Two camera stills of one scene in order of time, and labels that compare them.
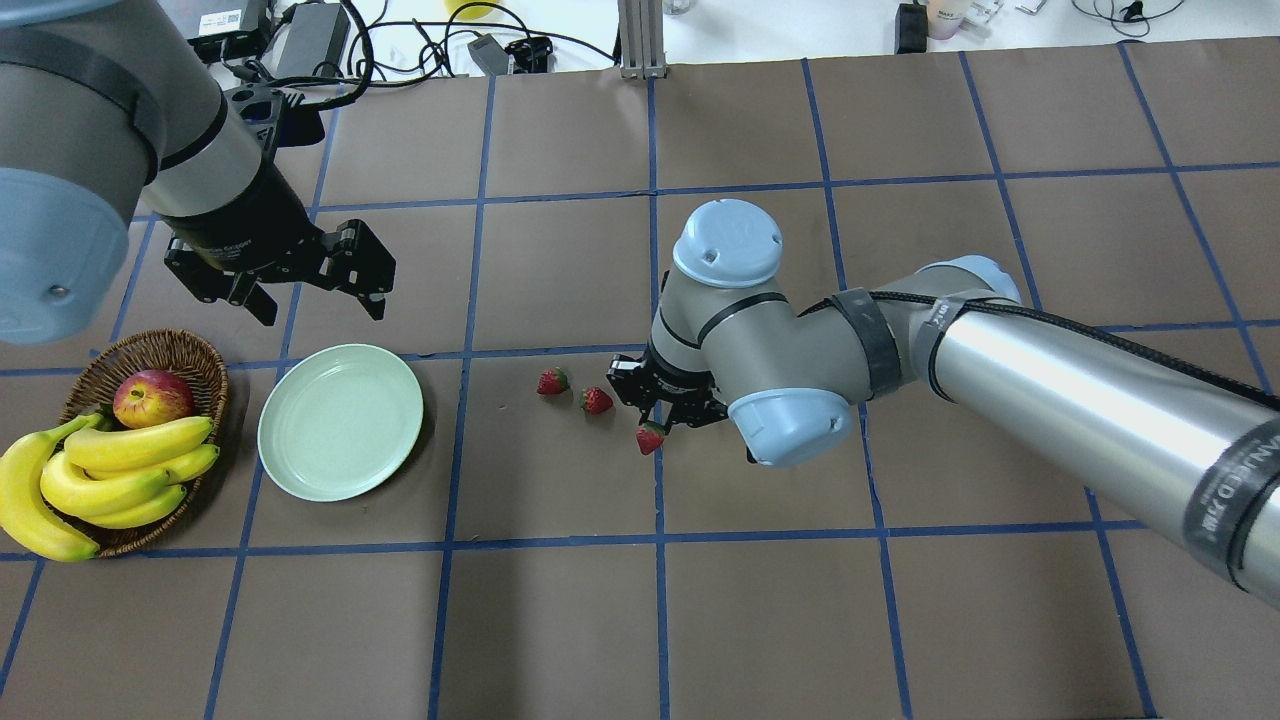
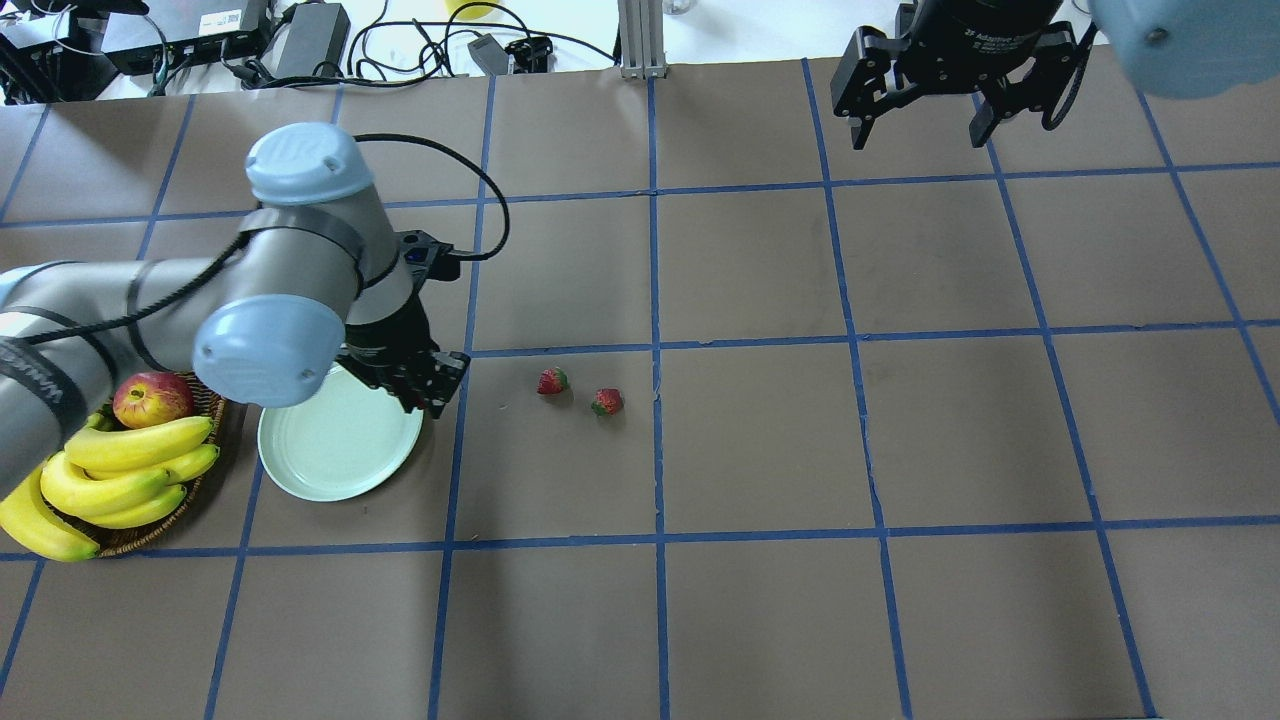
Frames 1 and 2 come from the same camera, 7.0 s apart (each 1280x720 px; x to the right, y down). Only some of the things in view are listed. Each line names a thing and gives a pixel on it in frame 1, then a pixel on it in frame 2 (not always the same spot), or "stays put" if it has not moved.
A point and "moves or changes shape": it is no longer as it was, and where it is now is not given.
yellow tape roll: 468,13 stays put
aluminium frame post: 641,34 stays put
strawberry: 595,400 moves or changes shape
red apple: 149,396 stays put
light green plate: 336,419 stays put
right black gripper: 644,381 to 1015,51
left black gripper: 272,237 to 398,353
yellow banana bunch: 110,477 stays put
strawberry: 552,381 stays put
